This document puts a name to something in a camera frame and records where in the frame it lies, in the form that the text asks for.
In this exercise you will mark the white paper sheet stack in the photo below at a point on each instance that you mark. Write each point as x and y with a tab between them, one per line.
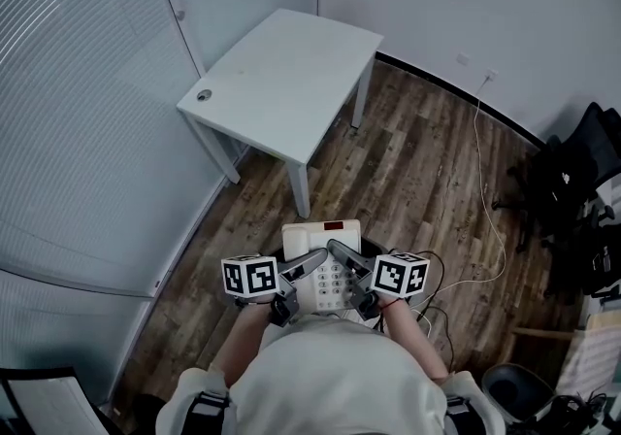
592	355

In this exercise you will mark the black framed white board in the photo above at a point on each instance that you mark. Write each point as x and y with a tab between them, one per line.
39	404

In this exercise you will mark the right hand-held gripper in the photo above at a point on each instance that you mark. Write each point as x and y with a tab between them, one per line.
400	275

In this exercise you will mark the grey black chair seat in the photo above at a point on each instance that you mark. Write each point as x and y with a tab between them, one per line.
516	389

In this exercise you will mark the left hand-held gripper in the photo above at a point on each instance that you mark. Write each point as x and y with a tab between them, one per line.
250	277

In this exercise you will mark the black equipment pile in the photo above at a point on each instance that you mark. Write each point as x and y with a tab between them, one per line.
597	263

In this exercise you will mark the person's white shirt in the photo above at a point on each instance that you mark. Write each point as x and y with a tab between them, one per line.
330	375

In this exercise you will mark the white wall socket with plug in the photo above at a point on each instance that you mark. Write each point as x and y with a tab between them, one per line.
491	75

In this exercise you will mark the round grey door knob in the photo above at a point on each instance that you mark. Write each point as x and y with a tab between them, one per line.
180	15

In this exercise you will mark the blank white wall socket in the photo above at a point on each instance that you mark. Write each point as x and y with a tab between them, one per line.
463	59

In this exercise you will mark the black mesh office chair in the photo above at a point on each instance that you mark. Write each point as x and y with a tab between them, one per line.
572	166

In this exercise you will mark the person's right forearm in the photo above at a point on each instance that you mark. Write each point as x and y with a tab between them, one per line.
412	341

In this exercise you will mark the person's left forearm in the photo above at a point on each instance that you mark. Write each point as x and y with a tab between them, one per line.
242	341

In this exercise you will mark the wide white window blind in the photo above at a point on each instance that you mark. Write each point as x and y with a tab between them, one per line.
87	108

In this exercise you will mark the white rectangular table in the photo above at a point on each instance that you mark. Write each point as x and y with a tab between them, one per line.
281	83

